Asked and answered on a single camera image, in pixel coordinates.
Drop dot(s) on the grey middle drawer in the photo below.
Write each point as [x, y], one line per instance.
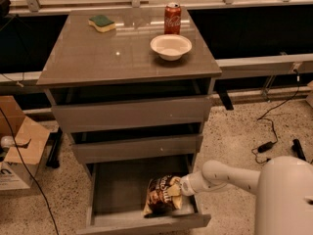
[137, 148]

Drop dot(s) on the red cola can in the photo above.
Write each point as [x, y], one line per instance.
[172, 18]

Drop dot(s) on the grey top drawer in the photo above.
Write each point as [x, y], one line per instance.
[131, 114]

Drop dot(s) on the black stand leg right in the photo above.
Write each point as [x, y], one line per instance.
[296, 147]

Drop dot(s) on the grey drawer cabinet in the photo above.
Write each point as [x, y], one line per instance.
[89, 67]

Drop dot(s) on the brown chip bag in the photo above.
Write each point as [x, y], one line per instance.
[157, 200]

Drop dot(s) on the cardboard box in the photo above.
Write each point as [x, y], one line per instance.
[23, 142]

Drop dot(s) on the black stand leg left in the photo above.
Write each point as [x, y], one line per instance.
[55, 143]

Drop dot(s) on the black power adapter with cable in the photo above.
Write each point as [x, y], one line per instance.
[270, 144]

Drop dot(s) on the green yellow sponge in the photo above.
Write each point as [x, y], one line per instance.
[101, 23]

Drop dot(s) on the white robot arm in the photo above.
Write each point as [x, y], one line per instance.
[283, 190]

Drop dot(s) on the white bowl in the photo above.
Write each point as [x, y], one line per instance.
[171, 47]

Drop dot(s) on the grey drawer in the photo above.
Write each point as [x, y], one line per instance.
[131, 114]
[137, 148]
[118, 198]

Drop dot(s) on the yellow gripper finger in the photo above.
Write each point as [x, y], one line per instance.
[174, 190]

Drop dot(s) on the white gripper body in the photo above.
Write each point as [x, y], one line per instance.
[188, 183]

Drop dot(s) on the black stand leg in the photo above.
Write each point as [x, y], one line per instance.
[296, 147]
[55, 143]

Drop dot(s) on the grey bottom drawer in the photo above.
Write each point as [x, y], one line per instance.
[118, 198]

